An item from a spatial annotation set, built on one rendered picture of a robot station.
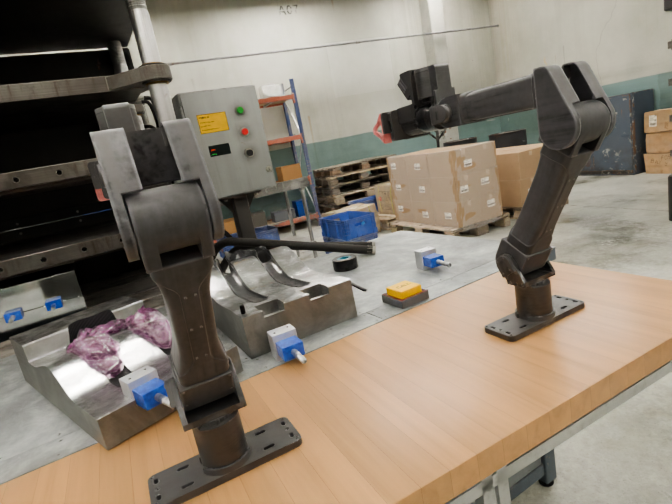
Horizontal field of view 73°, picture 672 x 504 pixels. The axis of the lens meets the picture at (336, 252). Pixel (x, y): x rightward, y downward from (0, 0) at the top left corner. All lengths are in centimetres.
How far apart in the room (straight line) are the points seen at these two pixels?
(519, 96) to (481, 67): 910
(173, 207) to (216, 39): 753
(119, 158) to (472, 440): 51
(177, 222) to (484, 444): 44
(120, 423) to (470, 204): 433
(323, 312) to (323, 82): 737
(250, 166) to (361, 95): 673
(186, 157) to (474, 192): 451
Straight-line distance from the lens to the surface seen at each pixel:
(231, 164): 181
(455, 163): 471
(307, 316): 98
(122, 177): 45
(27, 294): 169
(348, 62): 848
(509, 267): 88
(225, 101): 183
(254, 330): 94
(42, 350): 116
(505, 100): 85
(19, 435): 102
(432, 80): 98
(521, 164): 542
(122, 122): 75
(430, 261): 126
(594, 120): 77
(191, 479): 68
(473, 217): 489
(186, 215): 44
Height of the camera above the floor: 118
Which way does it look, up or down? 13 degrees down
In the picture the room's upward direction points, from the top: 11 degrees counter-clockwise
